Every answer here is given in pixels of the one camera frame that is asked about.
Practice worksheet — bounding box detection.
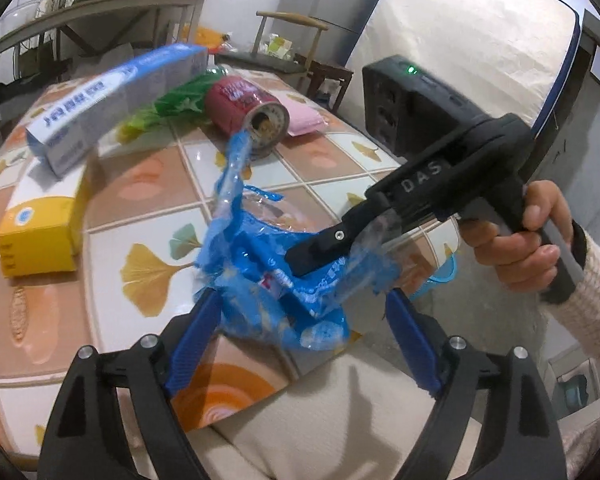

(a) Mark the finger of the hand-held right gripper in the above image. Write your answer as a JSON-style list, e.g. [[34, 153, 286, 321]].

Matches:
[[285, 199, 407, 279]]

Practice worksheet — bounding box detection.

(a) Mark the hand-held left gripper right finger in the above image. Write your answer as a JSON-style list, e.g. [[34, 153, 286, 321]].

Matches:
[[385, 289, 567, 480]]

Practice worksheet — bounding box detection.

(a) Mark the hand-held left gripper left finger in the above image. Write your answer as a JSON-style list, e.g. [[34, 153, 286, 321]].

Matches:
[[39, 287, 226, 480]]

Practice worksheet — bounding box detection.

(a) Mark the blue plastic wrapper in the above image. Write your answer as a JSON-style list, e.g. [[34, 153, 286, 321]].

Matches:
[[195, 132, 401, 351]]

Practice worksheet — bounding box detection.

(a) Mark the blue mesh waste basket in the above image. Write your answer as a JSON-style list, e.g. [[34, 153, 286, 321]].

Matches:
[[432, 252, 458, 286]]

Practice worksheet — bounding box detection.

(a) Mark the yellow and white medicine box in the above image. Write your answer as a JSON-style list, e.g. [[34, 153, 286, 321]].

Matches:
[[0, 160, 106, 278]]

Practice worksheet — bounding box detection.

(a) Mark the person's right hand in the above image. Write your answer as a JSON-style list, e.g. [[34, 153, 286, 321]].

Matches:
[[460, 180, 576, 295]]

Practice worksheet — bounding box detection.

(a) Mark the dark wooden stool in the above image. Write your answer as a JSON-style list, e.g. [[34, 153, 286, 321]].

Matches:
[[307, 60, 355, 111]]

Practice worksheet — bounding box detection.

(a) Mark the white mattress with blue edge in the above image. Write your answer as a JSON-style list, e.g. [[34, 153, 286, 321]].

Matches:
[[340, 0, 581, 141]]

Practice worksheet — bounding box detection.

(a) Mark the pink packet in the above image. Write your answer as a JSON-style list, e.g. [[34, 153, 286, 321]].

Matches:
[[280, 92, 328, 137]]

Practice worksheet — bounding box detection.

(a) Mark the red tin can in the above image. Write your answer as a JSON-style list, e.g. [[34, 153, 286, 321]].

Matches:
[[204, 76, 291, 158]]

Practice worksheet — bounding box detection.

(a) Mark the green and white bag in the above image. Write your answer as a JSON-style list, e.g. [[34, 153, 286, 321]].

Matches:
[[260, 35, 293, 58]]

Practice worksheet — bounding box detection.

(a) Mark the wooden chair with dark seat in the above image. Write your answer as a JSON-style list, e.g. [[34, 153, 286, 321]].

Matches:
[[252, 10, 326, 76]]

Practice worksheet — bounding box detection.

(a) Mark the green plastic wrapper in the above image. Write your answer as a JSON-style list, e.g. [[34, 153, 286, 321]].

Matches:
[[117, 72, 226, 143]]

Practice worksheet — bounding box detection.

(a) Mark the orange plastic bag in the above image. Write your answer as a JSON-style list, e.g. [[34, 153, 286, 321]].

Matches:
[[195, 27, 231, 53]]

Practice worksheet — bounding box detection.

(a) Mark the long blue and white box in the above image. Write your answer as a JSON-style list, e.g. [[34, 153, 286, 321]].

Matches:
[[25, 44, 210, 178]]

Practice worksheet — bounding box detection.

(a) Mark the dark cloth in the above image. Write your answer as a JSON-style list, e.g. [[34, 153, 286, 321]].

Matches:
[[0, 80, 28, 115]]

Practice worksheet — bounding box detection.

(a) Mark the white metal desk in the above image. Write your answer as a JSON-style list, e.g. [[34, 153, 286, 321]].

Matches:
[[0, 0, 218, 111]]

